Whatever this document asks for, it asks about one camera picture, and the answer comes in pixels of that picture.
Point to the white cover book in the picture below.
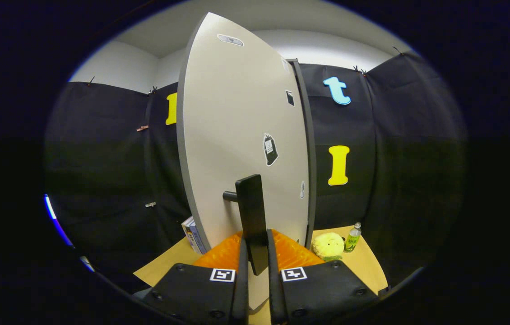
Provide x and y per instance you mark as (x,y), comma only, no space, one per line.
(188,228)

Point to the blue cover book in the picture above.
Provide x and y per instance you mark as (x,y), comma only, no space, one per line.
(199,239)

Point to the beige shoe cabinet door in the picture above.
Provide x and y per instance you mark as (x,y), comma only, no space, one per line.
(237,135)

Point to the black backdrop cloth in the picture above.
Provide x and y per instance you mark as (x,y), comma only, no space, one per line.
(395,180)

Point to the red clothes peg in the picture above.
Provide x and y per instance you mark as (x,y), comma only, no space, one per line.
(142,128)

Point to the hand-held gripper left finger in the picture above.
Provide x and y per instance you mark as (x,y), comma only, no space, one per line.
(240,293)

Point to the green drink bottle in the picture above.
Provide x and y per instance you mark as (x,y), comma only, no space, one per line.
(352,239)

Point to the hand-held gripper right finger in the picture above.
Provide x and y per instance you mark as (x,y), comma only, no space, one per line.
(275,293)

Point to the yellow plush toy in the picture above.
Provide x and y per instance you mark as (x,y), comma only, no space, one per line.
(327,246)

